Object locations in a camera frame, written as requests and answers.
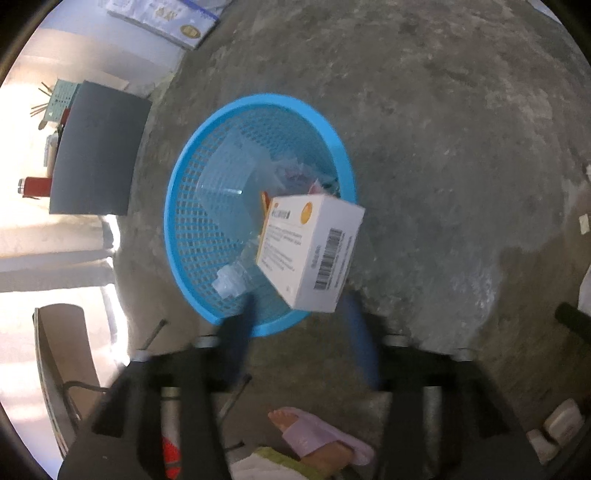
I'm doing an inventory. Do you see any white yellow medicine box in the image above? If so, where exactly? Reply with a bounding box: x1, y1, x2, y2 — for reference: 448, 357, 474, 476
256, 194, 365, 313

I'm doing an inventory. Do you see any clear plastic bag red print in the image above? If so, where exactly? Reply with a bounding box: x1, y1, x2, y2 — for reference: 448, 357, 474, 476
273, 158, 339, 195

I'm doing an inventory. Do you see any green plastic bottle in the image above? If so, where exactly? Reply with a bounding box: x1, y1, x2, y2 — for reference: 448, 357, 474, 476
197, 130, 297, 299

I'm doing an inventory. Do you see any blue mesh trash basket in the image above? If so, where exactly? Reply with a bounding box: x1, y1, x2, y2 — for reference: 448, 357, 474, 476
163, 93, 356, 325

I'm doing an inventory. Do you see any floral tablecloth table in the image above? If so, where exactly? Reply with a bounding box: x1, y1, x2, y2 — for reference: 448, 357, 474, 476
32, 303, 107, 456

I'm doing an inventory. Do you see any pink slipper foot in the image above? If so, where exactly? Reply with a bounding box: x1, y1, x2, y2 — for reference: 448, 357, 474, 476
267, 407, 375, 478

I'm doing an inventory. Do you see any red thermos bottle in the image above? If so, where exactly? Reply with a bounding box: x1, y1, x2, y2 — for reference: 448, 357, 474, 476
17, 177, 52, 198

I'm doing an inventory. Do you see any grey cabinet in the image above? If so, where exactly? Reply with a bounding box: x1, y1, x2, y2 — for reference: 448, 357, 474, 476
49, 81, 151, 216

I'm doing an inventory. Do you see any teal chopstick holder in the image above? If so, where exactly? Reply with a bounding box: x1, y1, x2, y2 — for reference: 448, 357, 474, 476
29, 79, 80, 124

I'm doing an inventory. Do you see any tissue paper pack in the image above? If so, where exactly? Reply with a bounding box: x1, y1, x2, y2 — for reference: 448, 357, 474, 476
105, 0, 219, 50

